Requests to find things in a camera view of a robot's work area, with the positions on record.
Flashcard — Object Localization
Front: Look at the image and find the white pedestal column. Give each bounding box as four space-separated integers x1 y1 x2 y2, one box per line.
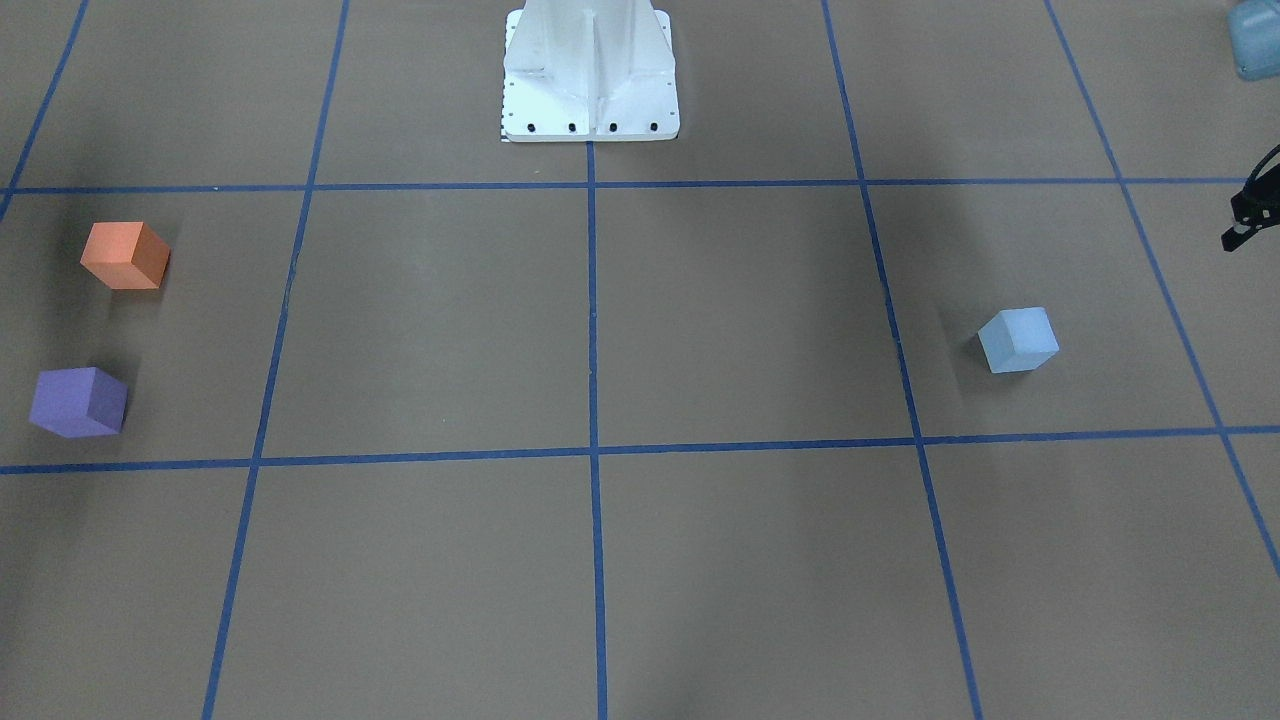
500 1 681 143

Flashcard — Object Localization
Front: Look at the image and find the orange foam block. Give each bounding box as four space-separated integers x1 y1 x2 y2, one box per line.
79 222 172 291

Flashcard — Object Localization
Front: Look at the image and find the light blue foam block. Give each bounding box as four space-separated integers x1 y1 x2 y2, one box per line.
978 307 1060 374

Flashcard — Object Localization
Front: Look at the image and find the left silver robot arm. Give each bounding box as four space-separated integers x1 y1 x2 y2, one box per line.
1228 1 1279 82

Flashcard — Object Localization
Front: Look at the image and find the purple foam block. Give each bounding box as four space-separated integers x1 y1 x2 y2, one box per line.
28 366 129 439

